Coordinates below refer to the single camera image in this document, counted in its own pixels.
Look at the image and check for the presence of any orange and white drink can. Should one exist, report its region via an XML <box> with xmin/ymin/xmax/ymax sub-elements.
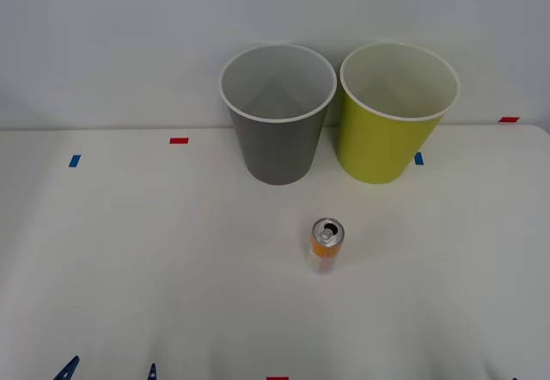
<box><xmin>308</xmin><ymin>217</ymin><xmax>346</xmax><ymax>276</ymax></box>

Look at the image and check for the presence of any grey plastic waste bin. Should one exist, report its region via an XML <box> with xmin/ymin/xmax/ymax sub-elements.
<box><xmin>218</xmin><ymin>42</ymin><xmax>339</xmax><ymax>187</ymax></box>

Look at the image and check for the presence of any yellow-green plastic waste bin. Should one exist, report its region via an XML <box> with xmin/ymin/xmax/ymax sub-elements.
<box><xmin>336</xmin><ymin>41</ymin><xmax>461</xmax><ymax>185</ymax></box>

